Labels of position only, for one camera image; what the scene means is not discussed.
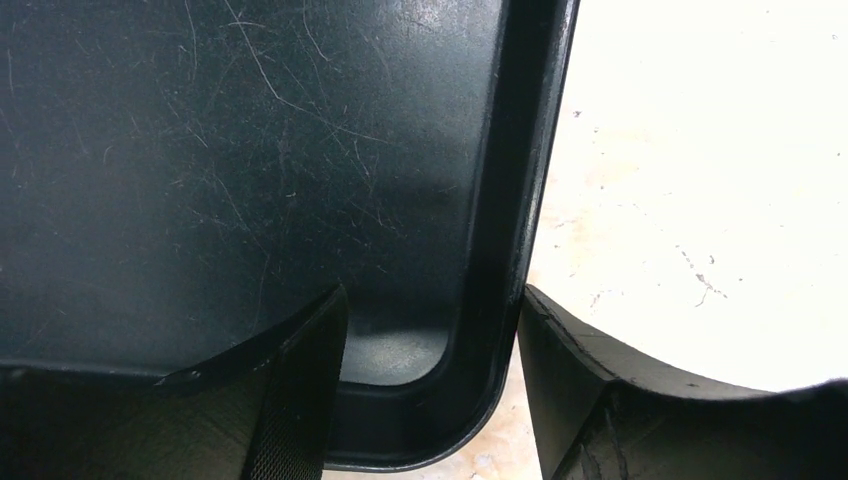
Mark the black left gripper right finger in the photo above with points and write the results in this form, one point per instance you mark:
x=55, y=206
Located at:
x=601, y=409

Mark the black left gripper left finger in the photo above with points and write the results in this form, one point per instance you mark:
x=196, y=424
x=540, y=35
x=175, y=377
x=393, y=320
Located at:
x=259, y=410

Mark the black serving tray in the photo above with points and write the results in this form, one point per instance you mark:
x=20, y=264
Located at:
x=178, y=177

